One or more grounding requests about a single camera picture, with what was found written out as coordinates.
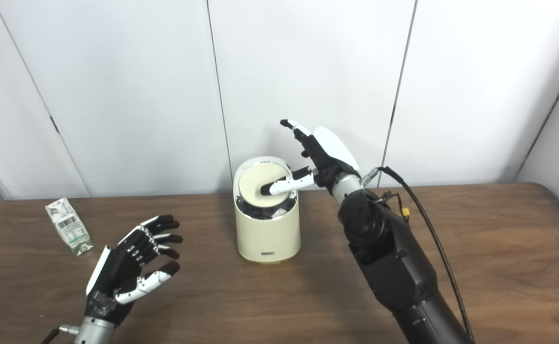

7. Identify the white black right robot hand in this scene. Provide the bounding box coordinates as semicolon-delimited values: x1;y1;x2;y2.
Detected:
260;119;360;195

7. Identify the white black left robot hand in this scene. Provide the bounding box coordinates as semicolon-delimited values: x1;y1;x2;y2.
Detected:
85;215;183;325

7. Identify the green white milk carton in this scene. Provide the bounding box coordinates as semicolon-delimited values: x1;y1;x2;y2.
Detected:
45;198;94;257

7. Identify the cream round bin lid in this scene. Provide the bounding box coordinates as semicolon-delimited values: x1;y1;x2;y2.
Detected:
238;163;290;207

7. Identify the cream-colored desktop bin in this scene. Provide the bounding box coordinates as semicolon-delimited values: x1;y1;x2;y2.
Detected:
233;157;301;264

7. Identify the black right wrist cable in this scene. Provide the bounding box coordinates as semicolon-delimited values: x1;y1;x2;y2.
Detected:
361;166;475;342

